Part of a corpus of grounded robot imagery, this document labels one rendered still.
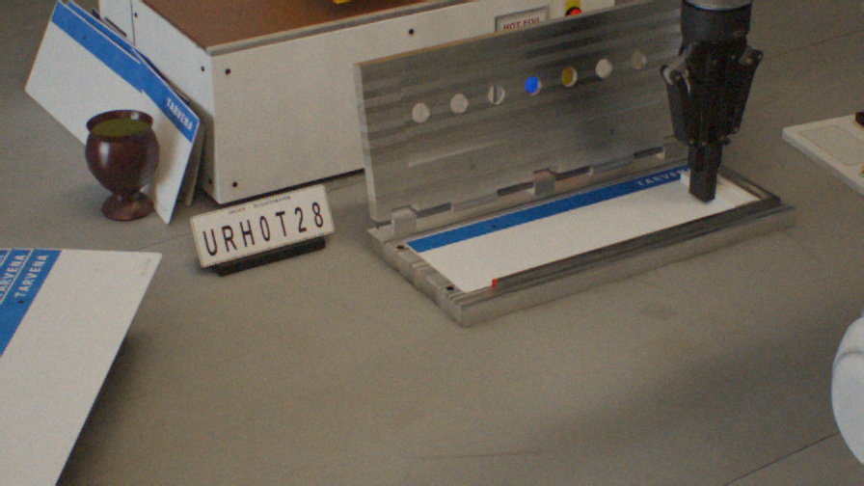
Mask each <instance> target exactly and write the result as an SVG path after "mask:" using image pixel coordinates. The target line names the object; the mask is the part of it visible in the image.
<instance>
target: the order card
mask: <svg viewBox="0 0 864 486"><path fill-rule="evenodd" d="M190 220H191V224H192V229H193V233H194V236H195V240H196V244H197V249H198V253H199V257H200V261H201V265H202V267H205V266H209V265H213V264H216V263H220V262H224V261H227V260H231V259H235V258H239V257H244V256H248V255H251V254H255V253H259V252H262V251H266V250H270V249H274V248H277V247H281V246H284V245H287V244H291V243H295V242H299V241H302V240H306V239H310V238H313V237H316V236H320V235H324V234H327V233H331V232H334V230H335V229H334V225H333V221H332V216H331V212H330V208H329V204H328V200H327V196H326V191H325V187H324V185H323V184H319V185H315V186H312V187H308V188H304V189H300V190H296V191H292V192H288V193H285V194H281V195H278V196H274V197H270V198H266V199H262V200H258V201H254V202H247V203H243V204H240V205H237V206H233V207H229V208H225V209H221V210H217V211H213V212H209V213H205V214H202V215H198V216H194V217H192V218H191V219H190Z"/></svg>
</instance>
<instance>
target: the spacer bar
mask: <svg viewBox="0 0 864 486"><path fill-rule="evenodd" d="M689 175H690V171H687V172H684V173H681V182H682V183H684V184H685V185H686V186H687V187H689ZM712 202H713V203H716V204H717V205H719V206H721V207H722V208H724V209H725V210H727V209H730V208H734V207H737V206H741V205H744V204H747V203H753V202H756V199H754V198H752V197H750V196H749V195H747V194H746V193H745V192H743V191H741V190H740V189H738V188H736V187H735V186H733V185H731V184H730V183H728V182H726V181H725V180H723V179H721V178H720V177H718V176H717V177H716V189H715V199H714V200H712Z"/></svg>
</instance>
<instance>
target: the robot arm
mask: <svg viewBox="0 0 864 486"><path fill-rule="evenodd" d="M753 1H754V0H682V3H681V18H680V29H681V32H682V36H683V41H682V44H681V46H680V48H679V51H678V56H679V58H678V59H677V60H676V61H675V62H674V63H673V64H672V65H671V66H670V67H669V66H667V65H663V66H661V68H660V75H661V77H662V79H663V80H664V82H665V84H666V89H667V95H668V102H669V108H670V115H671V120H672V127H673V133H674V138H675V139H677V140H679V141H680V142H682V143H684V144H685V145H687V146H688V168H689V169H690V175H689V189H688V192H689V193H690V194H692V195H693V196H694V197H696V198H697V199H699V200H701V201H702V202H704V203H705V202H708V201H712V200H714V199H715V198H716V177H717V167H719V166H720V163H721V156H722V145H724V146H727V145H728V144H729V143H730V139H728V138H727V136H728V135H730V134H736V133H738V131H739V129H740V125H741V121H742V118H743V112H744V108H745V104H746V102H747V98H748V95H749V91H750V87H751V84H752V80H753V76H754V73H755V70H756V68H757V67H758V66H759V64H760V62H761V61H762V59H763V56H764V54H763V52H762V51H760V50H758V49H756V48H754V47H752V46H750V45H748V44H747V39H746V35H747V34H748V32H749V27H750V16H751V5H752V2H753ZM686 70H687V71H688V76H686ZM686 80H688V83H689V89H688V85H687V83H686ZM729 119H731V120H730V121H729ZM831 399H832V407H833V411H834V416H835V418H836V421H837V424H838V427H839V429H840V431H841V433H842V435H843V437H844V439H845V441H846V443H847V444H848V446H849V448H850V449H851V451H852V452H853V454H854V455H855V456H856V457H857V458H858V460H859V461H860V462H861V463H862V464H863V465H864V308H863V312H862V317H861V318H858V319H857V320H855V321H854V322H853V323H852V324H850V326H849V327H848V329H847V331H846V333H845V335H844V337H843V339H842V341H841V344H840V346H839V349H838V352H837V354H836V357H835V360H834V364H833V368H832V389H831Z"/></svg>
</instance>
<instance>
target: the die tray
mask: <svg viewBox="0 0 864 486"><path fill-rule="evenodd" d="M782 139H783V140H784V141H786V142H787V143H789V144H790V145H791V146H793V147H794V148H796V149H798V150H799V151H800V152H802V153H803V154H805V155H806V156H807V157H809V158H810V159H812V160H813V161H814V162H816V163H817V164H819V165H820V166H822V167H823V168H824V169H826V170H827V171H829V172H830V173H831V174H833V175H834V176H836V177H837V178H839V179H840V180H842V181H843V182H845V183H846V184H847V185H848V186H849V187H851V188H852V189H853V190H855V191H856V192H858V193H859V194H860V195H862V196H863V197H864V175H863V174H862V170H863V165H864V127H862V126H861V125H860V124H858V123H857V122H856V121H855V115H850V116H845V117H840V118H835V119H830V120H825V121H815V122H810V123H806V124H800V125H795V126H790V127H786V128H784V129H783V133H782Z"/></svg>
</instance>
